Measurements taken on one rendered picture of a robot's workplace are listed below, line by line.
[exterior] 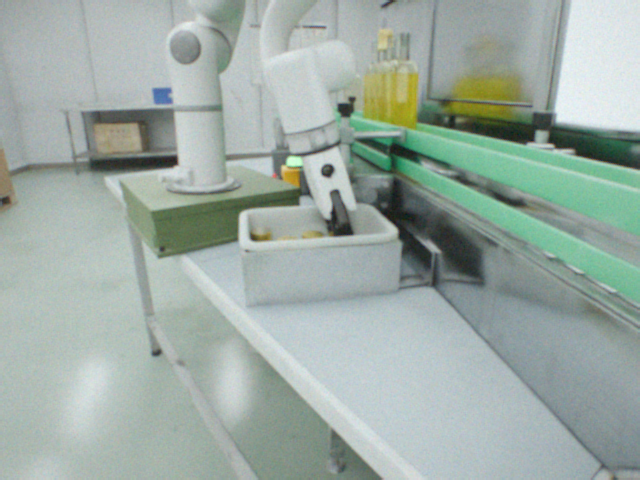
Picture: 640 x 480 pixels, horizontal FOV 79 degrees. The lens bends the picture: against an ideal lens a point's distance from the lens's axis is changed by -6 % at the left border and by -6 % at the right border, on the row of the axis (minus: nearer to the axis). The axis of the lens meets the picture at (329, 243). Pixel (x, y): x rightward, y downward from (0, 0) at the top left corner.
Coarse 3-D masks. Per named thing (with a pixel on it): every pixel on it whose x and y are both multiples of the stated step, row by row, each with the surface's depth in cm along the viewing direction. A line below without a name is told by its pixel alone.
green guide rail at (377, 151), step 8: (336, 120) 115; (352, 120) 99; (360, 120) 92; (360, 128) 92; (368, 128) 86; (376, 128) 81; (384, 128) 76; (392, 128) 75; (360, 144) 94; (368, 144) 88; (376, 144) 83; (384, 144) 78; (360, 152) 94; (368, 152) 88; (376, 152) 83; (384, 152) 78; (376, 160) 83; (384, 160) 78; (384, 168) 78
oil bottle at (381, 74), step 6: (390, 60) 85; (384, 66) 85; (378, 72) 88; (384, 72) 84; (378, 78) 88; (384, 78) 85; (378, 84) 88; (384, 84) 85; (378, 90) 89; (384, 90) 86; (378, 96) 89; (384, 96) 86; (378, 102) 89; (384, 102) 86; (378, 108) 90; (378, 114) 90; (378, 120) 90
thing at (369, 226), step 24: (240, 216) 65; (264, 216) 68; (288, 216) 69; (312, 216) 70; (360, 216) 71; (240, 240) 55; (288, 240) 54; (312, 240) 54; (336, 240) 55; (360, 240) 56; (384, 240) 56
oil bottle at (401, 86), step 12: (396, 60) 79; (408, 60) 79; (396, 72) 79; (408, 72) 79; (396, 84) 80; (408, 84) 80; (396, 96) 81; (408, 96) 81; (384, 108) 86; (396, 108) 81; (408, 108) 82; (384, 120) 86; (396, 120) 82; (408, 120) 83
